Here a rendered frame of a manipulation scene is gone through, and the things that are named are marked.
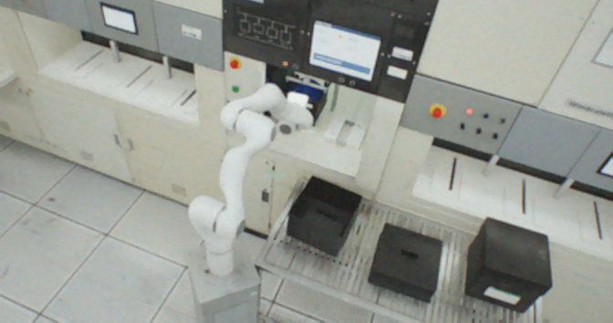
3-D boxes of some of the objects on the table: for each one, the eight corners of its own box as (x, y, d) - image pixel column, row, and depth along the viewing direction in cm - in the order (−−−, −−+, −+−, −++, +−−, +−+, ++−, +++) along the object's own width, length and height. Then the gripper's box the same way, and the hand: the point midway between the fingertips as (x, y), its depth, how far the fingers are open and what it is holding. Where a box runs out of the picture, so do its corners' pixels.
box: (462, 295, 200) (483, 265, 182) (466, 245, 220) (485, 215, 202) (525, 316, 195) (553, 288, 177) (524, 264, 215) (548, 234, 198)
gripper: (310, 107, 212) (318, 86, 225) (277, 99, 213) (286, 79, 226) (309, 119, 217) (316, 98, 230) (276, 111, 218) (285, 91, 231)
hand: (301, 90), depth 227 cm, fingers open, 4 cm apart
